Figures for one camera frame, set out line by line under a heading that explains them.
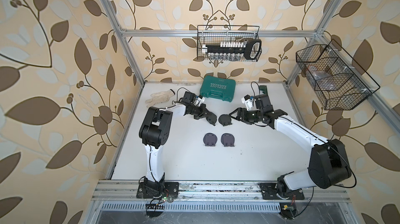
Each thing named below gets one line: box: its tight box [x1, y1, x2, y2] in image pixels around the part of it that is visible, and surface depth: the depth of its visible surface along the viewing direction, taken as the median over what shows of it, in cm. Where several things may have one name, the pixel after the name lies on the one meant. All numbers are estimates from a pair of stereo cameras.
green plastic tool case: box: [200, 75, 236, 103], surface depth 114 cm
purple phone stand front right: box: [220, 132, 235, 147], surface depth 93 cm
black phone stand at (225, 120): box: [218, 114, 233, 127], surface depth 100 cm
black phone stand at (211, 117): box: [205, 111, 218, 127], surface depth 98 cm
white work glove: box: [144, 89, 175, 108], surface depth 114 cm
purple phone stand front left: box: [203, 132, 218, 147], surface depth 93 cm
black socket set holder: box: [202, 39, 262, 62], surface depth 86 cm
